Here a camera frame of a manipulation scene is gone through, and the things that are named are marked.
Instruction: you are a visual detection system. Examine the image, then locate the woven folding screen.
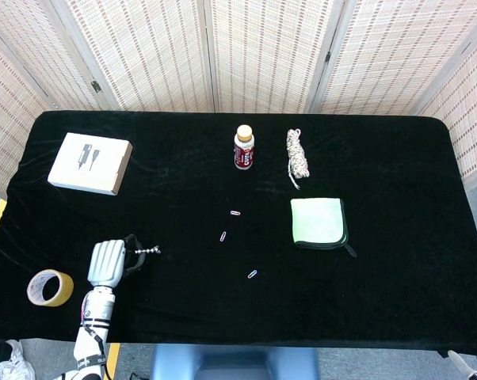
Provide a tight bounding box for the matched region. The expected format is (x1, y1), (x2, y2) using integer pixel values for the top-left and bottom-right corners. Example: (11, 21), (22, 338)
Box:
(0, 0), (477, 201)

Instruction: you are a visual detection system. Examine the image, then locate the folded green cloth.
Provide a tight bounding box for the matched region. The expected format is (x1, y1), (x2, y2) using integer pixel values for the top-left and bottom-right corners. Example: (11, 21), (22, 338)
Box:
(289, 196), (359, 259)

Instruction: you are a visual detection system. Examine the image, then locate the small drink bottle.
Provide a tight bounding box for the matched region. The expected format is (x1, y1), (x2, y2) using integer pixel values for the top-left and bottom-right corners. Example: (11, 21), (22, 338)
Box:
(234, 124), (256, 172)

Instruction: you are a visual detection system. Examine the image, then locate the white cardboard box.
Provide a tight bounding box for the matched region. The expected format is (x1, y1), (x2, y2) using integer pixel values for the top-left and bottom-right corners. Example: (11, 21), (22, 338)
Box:
(47, 131), (134, 197)

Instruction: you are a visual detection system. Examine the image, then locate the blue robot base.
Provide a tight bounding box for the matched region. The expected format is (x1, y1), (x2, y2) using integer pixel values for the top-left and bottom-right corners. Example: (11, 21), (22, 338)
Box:
(149, 343), (319, 380)

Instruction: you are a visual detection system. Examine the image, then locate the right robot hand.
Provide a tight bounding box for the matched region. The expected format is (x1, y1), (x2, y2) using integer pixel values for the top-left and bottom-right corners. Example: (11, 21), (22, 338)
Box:
(447, 349), (477, 380)

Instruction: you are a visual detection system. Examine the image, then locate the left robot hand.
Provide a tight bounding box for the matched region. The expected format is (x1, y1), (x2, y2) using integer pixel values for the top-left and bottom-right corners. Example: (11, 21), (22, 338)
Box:
(86, 234), (147, 288)

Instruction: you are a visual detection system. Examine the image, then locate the yellow tape roll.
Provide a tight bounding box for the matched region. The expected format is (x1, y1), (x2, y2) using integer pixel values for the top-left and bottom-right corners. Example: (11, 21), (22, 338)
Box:
(26, 268), (74, 308)

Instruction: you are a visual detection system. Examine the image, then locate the bundled speckled rope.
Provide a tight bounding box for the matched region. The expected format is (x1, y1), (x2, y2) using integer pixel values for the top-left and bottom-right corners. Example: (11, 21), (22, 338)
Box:
(285, 127), (311, 190)

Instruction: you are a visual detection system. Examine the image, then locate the black velvet tablecloth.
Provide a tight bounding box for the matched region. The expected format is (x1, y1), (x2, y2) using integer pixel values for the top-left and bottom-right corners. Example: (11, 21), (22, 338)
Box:
(0, 110), (477, 359)

